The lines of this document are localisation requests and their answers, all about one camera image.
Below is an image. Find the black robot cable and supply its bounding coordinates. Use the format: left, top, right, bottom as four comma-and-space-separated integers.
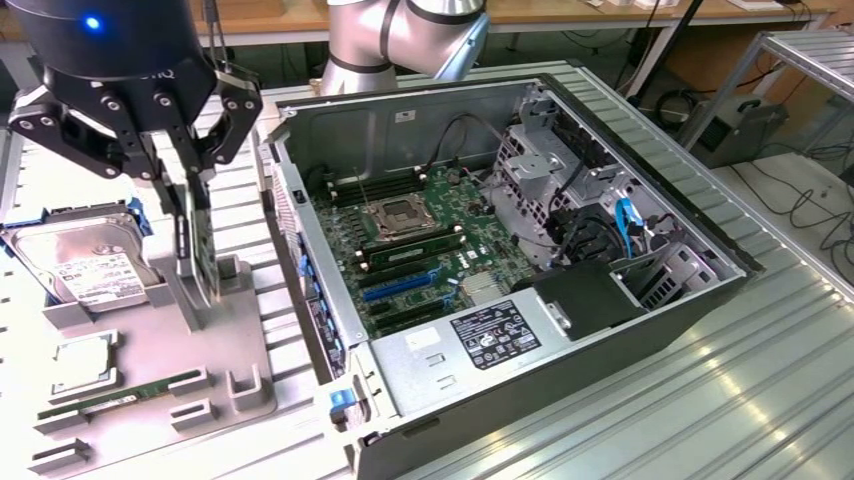
203, 0, 235, 74

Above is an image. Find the perforated metal disk bay cage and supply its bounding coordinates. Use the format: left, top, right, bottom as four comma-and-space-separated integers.
492, 124, 628, 251

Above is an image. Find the silver hard disk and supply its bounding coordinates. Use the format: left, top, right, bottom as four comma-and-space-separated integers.
12, 212, 152, 314

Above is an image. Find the grey power supply unit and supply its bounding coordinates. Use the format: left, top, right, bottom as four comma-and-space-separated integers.
369, 287, 582, 419

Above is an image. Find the grey plastic parts rack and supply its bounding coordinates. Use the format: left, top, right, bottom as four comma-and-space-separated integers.
25, 232, 281, 476

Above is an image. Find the grey and black equipment box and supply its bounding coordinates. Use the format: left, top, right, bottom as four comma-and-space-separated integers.
692, 94, 792, 169

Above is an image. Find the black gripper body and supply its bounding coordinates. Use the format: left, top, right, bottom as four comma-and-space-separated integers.
12, 0, 225, 144

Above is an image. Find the green motherboard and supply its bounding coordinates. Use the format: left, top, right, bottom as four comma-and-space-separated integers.
309, 164, 535, 341

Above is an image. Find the CPU socket with metal frame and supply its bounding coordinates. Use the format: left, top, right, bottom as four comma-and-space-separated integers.
359, 197, 435, 241

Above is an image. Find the open black PC case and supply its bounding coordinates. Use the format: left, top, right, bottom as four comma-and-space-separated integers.
252, 72, 766, 480

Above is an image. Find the graphics card with metal bracket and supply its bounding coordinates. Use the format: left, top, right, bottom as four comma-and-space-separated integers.
151, 130, 221, 309

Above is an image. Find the aluminium slat frame table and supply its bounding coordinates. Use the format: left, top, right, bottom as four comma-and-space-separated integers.
679, 30, 854, 166

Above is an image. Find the hard disk drive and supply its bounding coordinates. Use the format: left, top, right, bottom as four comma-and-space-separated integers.
0, 196, 156, 306

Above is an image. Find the blue expansion slot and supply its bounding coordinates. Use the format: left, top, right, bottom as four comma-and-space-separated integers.
359, 272, 432, 302

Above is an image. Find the black wire bundle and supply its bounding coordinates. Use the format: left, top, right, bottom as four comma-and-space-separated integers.
546, 204, 635, 266

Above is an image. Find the green RAM stick in slot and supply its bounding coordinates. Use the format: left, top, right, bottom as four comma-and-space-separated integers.
365, 239, 462, 266

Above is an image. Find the silver chipset heatsink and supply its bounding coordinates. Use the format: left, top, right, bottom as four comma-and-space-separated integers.
456, 273, 512, 307

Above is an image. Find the grey looping wire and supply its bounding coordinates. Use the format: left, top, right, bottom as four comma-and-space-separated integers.
426, 113, 508, 171

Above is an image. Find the blue SATA wire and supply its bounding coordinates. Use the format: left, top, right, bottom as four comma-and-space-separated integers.
616, 197, 646, 261

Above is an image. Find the black slanted stand pole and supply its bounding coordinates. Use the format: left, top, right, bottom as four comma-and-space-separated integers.
632, 0, 706, 101

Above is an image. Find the silver CPU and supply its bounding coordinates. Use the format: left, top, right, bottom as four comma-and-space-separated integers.
51, 342, 113, 389

